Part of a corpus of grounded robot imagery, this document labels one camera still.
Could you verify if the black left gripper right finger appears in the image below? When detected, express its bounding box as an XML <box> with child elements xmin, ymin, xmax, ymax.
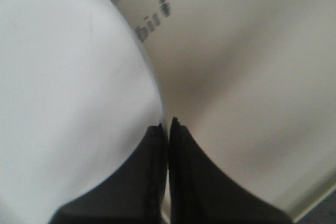
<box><xmin>169</xmin><ymin>118</ymin><xmax>293</xmax><ymax>223</ymax></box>

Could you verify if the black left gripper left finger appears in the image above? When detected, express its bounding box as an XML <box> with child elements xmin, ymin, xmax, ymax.
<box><xmin>50</xmin><ymin>125</ymin><xmax>167</xmax><ymax>223</ymax></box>

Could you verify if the white round plate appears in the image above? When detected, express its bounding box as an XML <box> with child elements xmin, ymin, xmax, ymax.
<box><xmin>1</xmin><ymin>0</ymin><xmax>164</xmax><ymax>223</ymax></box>

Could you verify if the cream rabbit serving tray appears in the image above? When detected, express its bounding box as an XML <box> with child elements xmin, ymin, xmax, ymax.
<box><xmin>112</xmin><ymin>0</ymin><xmax>335</xmax><ymax>221</ymax></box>

